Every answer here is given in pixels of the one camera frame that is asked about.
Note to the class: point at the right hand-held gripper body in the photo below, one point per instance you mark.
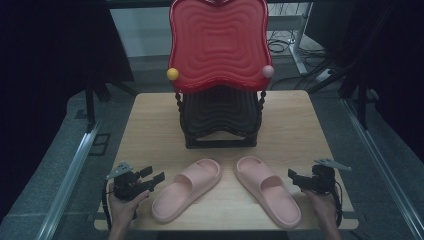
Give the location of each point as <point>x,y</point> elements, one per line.
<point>322,180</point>

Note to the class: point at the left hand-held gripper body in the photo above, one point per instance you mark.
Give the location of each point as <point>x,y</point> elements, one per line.
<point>125,186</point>

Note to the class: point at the pink rubber slipper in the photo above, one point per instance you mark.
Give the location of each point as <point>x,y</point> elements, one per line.
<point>276,203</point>
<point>180,196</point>

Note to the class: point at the person's left hand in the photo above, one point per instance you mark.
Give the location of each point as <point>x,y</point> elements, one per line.
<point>121,210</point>

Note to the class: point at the person's right hand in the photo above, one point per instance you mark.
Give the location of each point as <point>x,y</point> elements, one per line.
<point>325,210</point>

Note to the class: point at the black stand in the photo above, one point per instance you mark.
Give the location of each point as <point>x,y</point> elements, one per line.
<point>361,100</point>
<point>90,103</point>

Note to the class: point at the black curtain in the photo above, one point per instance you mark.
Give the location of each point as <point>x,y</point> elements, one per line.
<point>50,66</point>
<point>393,66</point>

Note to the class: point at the red plastic tiered shoe rack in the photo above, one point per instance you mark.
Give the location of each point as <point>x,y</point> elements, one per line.
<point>218,46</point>

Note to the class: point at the black floor bracket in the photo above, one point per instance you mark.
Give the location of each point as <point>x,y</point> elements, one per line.
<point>99,144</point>

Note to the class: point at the metal floor rail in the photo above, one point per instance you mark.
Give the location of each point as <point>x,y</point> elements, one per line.
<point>71,173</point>
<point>383,166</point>

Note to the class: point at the white desk frame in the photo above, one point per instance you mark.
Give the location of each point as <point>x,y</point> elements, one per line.
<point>300,50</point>

